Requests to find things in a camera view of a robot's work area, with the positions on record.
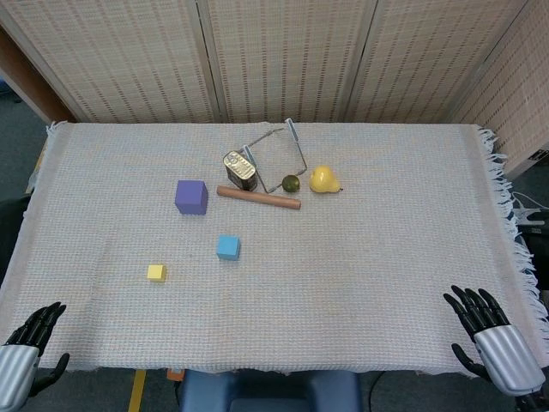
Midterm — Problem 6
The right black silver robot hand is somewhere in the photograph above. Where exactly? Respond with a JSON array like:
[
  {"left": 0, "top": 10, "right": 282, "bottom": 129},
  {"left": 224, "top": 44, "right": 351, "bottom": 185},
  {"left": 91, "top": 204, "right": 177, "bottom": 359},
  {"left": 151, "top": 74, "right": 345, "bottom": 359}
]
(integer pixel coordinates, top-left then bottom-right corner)
[{"left": 443, "top": 284, "right": 545, "bottom": 397}]

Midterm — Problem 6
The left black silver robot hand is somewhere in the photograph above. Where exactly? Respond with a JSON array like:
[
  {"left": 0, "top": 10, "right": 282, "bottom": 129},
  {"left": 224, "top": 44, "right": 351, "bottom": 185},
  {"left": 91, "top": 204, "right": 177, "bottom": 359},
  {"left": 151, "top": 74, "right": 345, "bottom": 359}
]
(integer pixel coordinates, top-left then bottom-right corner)
[{"left": 0, "top": 301, "right": 70, "bottom": 409}]

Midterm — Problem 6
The medium blue foam cube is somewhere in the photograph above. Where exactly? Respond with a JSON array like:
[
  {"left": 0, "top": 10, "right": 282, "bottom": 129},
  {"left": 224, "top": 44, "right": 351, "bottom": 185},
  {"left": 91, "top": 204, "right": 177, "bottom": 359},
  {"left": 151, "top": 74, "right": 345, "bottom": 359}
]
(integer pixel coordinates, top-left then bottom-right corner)
[{"left": 215, "top": 234, "right": 242, "bottom": 261}]

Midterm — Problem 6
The white woven tablecloth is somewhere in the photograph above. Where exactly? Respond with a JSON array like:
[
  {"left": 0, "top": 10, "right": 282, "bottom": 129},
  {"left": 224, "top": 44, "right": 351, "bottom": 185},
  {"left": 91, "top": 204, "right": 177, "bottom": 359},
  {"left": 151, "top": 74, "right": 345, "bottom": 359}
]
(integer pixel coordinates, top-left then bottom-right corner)
[{"left": 0, "top": 121, "right": 544, "bottom": 379}]

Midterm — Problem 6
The blue padded seat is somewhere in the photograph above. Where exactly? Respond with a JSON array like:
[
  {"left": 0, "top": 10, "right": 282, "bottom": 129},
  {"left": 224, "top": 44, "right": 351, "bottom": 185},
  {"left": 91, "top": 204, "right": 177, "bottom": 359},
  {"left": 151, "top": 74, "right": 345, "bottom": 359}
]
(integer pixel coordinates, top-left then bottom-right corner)
[{"left": 178, "top": 368, "right": 362, "bottom": 412}]

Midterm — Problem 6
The large purple foam cube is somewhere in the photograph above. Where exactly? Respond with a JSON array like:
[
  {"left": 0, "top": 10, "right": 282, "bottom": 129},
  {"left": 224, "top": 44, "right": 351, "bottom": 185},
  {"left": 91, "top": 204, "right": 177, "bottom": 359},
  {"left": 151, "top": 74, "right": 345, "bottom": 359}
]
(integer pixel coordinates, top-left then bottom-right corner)
[{"left": 174, "top": 179, "right": 209, "bottom": 215}]

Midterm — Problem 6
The yellow pear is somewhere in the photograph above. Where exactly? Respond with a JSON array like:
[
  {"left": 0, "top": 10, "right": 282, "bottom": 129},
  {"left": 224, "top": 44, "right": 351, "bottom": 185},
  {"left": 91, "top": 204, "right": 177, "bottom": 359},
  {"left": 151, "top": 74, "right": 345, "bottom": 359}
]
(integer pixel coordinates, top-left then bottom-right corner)
[{"left": 309, "top": 165, "right": 343, "bottom": 194}]

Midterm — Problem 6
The brown wooden board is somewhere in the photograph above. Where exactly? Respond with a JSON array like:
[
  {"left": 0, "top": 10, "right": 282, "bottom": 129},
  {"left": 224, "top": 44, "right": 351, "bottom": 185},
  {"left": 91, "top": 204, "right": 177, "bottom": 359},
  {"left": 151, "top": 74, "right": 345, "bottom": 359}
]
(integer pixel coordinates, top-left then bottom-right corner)
[{"left": 0, "top": 25, "right": 74, "bottom": 125}]

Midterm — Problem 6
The brown wooden rod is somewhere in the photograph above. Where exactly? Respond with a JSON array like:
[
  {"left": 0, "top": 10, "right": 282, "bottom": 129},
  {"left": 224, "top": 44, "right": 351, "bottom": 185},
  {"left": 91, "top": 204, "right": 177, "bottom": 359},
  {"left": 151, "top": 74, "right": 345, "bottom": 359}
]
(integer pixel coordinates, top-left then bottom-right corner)
[{"left": 216, "top": 185, "right": 302, "bottom": 211}]

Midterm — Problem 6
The golden metal tin can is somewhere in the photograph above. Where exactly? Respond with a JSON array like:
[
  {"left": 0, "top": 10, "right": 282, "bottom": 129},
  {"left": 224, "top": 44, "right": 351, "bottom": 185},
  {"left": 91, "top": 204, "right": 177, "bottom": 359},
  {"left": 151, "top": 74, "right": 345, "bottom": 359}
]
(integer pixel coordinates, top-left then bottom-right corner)
[{"left": 222, "top": 149, "right": 259, "bottom": 191}]

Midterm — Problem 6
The beige bamboo folding screen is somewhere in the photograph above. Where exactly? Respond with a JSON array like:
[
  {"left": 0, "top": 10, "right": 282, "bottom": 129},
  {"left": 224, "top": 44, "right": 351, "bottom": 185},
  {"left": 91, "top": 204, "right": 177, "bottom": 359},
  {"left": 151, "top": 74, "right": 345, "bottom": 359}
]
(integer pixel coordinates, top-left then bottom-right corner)
[{"left": 0, "top": 0, "right": 549, "bottom": 179}]

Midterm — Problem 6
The wire tool with white handles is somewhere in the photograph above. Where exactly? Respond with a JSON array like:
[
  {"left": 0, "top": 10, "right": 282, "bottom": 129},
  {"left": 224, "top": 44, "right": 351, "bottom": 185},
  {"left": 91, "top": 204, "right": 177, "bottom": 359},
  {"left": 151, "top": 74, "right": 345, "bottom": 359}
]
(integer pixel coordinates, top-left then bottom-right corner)
[{"left": 241, "top": 118, "right": 309, "bottom": 194}]

